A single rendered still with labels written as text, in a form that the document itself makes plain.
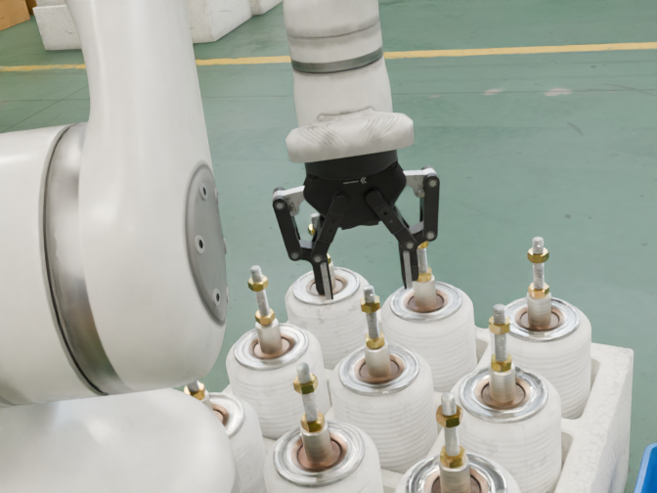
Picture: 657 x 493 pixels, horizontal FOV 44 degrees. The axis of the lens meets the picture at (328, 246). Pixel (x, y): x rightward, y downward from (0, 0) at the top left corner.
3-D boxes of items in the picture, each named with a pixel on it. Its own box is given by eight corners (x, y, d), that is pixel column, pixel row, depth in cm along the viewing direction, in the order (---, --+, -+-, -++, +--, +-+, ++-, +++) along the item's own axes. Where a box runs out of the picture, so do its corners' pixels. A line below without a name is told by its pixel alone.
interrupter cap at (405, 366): (387, 409, 70) (386, 403, 70) (322, 381, 75) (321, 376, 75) (436, 364, 75) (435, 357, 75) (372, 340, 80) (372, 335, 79)
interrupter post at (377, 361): (381, 383, 73) (377, 354, 72) (361, 376, 75) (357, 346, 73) (397, 370, 75) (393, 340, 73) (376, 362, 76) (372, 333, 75)
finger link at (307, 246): (322, 234, 69) (329, 285, 71) (286, 239, 69) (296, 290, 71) (323, 242, 68) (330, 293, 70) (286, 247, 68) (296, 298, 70)
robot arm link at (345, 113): (289, 168, 57) (275, 83, 54) (288, 116, 67) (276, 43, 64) (416, 149, 57) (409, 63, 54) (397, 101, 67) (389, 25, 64)
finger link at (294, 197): (320, 169, 67) (330, 194, 68) (269, 190, 67) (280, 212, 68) (322, 181, 64) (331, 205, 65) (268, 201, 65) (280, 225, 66)
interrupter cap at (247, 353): (276, 320, 85) (275, 314, 85) (325, 343, 80) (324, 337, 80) (219, 355, 81) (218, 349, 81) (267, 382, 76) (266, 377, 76)
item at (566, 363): (523, 419, 93) (519, 285, 84) (604, 450, 87) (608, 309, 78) (479, 470, 87) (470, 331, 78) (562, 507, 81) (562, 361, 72)
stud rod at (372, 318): (372, 354, 75) (362, 285, 71) (382, 353, 75) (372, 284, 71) (372, 361, 74) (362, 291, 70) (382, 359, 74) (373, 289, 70)
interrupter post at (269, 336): (273, 339, 82) (267, 312, 81) (288, 347, 81) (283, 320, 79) (255, 351, 81) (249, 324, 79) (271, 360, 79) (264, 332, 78)
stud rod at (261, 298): (273, 330, 80) (260, 264, 77) (274, 335, 79) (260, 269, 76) (263, 332, 80) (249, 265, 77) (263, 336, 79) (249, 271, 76)
